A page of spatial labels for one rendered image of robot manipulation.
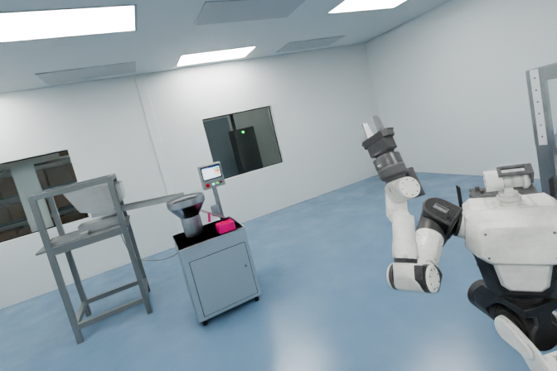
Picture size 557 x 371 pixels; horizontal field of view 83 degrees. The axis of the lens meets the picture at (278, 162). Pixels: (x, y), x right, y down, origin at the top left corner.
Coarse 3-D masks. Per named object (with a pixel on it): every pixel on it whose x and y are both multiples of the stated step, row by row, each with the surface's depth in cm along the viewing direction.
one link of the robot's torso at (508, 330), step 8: (552, 312) 103; (496, 320) 107; (504, 320) 104; (496, 328) 108; (504, 328) 104; (512, 328) 101; (504, 336) 105; (512, 336) 101; (520, 336) 99; (512, 344) 102; (520, 344) 99; (528, 344) 97; (520, 352) 100; (528, 352) 96; (536, 352) 94; (552, 352) 94; (528, 360) 98; (536, 360) 95; (544, 360) 92; (552, 360) 92; (536, 368) 96; (544, 368) 93; (552, 368) 91
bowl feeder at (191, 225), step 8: (200, 192) 318; (176, 200) 317; (184, 200) 322; (192, 200) 291; (200, 200) 297; (168, 208) 294; (176, 208) 289; (184, 208) 289; (192, 208) 293; (200, 208) 303; (216, 208) 309; (184, 216) 296; (192, 216) 299; (200, 216) 308; (208, 216) 303; (216, 216) 306; (224, 216) 310; (184, 224) 300; (192, 224) 299; (200, 224) 305; (184, 232) 304; (192, 232) 300; (200, 232) 303
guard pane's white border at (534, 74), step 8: (536, 72) 137; (536, 80) 138; (536, 88) 138; (536, 96) 139; (536, 104) 140; (536, 112) 140; (536, 120) 141; (544, 120) 139; (544, 128) 140; (544, 136) 140; (544, 144) 141
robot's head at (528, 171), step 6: (498, 168) 96; (504, 168) 96; (510, 168) 95; (516, 168) 95; (528, 168) 92; (498, 174) 95; (504, 174) 94; (510, 174) 94; (516, 174) 93; (522, 174) 92; (528, 174) 93; (528, 180) 93; (528, 186) 94
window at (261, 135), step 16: (240, 112) 585; (256, 112) 598; (208, 128) 562; (224, 128) 573; (240, 128) 586; (256, 128) 599; (272, 128) 612; (208, 144) 562; (224, 144) 574; (240, 144) 587; (256, 144) 600; (272, 144) 613; (224, 160) 574; (240, 160) 587; (256, 160) 600; (272, 160) 613; (224, 176) 575
